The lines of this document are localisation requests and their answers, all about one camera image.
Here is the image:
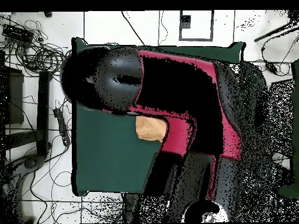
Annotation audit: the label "black stand foot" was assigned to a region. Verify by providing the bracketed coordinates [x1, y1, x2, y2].
[22, 154, 46, 170]

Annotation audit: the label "orange terry towel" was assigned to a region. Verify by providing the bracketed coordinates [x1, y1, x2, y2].
[135, 115, 168, 142]

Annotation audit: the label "long black cable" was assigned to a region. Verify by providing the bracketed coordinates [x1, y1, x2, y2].
[120, 10, 147, 47]

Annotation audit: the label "black cable tangle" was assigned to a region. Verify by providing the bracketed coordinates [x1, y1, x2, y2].
[19, 19, 71, 76]

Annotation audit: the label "dark green table cloth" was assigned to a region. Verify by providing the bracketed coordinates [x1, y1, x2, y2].
[71, 37, 246, 197]

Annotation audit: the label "black rod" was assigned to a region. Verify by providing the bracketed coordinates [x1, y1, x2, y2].
[253, 20, 299, 43]

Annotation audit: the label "grey square floor frame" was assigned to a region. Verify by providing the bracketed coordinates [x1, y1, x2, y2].
[179, 10, 215, 42]

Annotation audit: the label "dark equipment case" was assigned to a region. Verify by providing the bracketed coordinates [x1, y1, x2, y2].
[0, 65, 25, 125]

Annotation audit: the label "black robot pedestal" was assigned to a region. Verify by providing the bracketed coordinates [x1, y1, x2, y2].
[122, 192, 141, 223]

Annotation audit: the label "black power strip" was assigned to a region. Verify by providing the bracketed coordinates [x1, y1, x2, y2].
[53, 107, 71, 148]

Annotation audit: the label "black stand base bar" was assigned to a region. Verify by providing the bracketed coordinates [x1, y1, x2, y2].
[4, 70, 51, 156]

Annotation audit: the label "black power adapter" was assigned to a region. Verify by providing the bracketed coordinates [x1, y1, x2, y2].
[264, 59, 279, 75]

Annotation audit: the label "black hub box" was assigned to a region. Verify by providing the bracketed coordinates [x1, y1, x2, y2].
[2, 23, 35, 44]

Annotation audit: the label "dark grey square patch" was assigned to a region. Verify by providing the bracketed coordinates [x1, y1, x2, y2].
[179, 15, 192, 29]

